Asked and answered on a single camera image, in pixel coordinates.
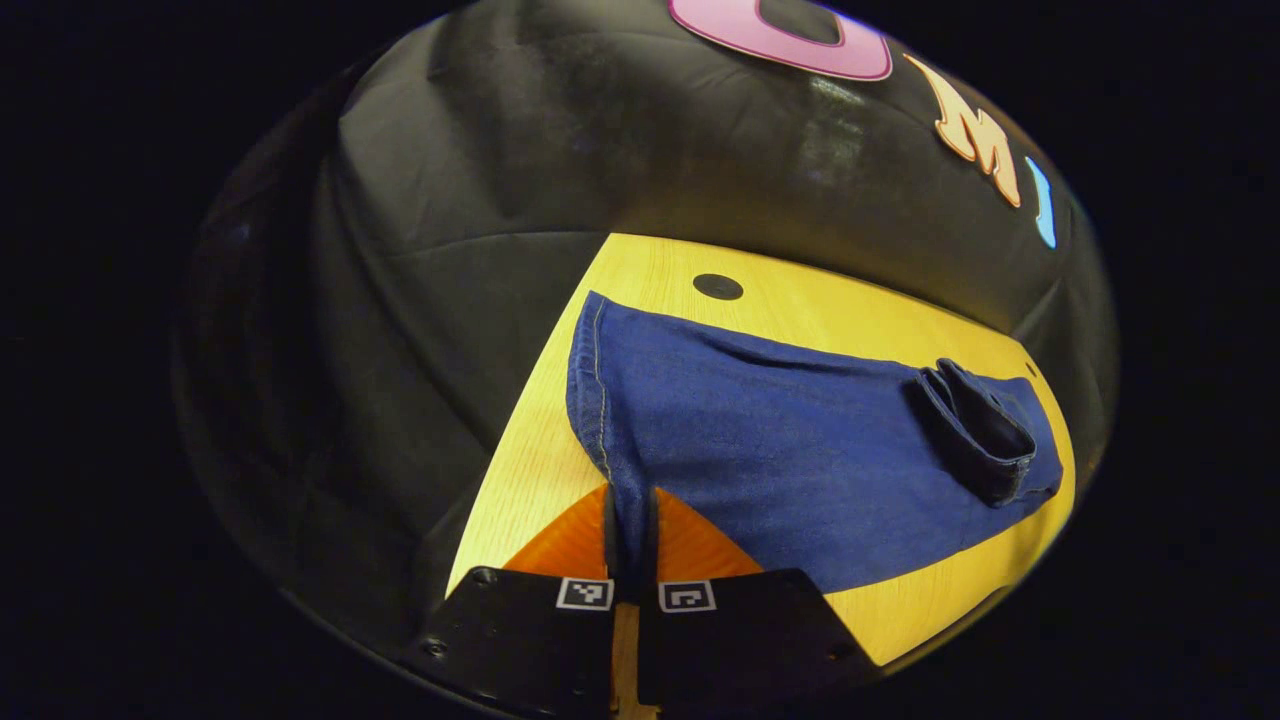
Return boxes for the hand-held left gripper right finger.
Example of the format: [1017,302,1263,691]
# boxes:
[638,487,883,711]

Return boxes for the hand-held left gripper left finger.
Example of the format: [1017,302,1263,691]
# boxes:
[398,485,615,716]

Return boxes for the blue denim jeans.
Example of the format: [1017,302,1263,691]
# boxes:
[566,291,1064,596]

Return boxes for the black backdrop cloth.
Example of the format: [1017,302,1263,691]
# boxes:
[172,0,1119,641]

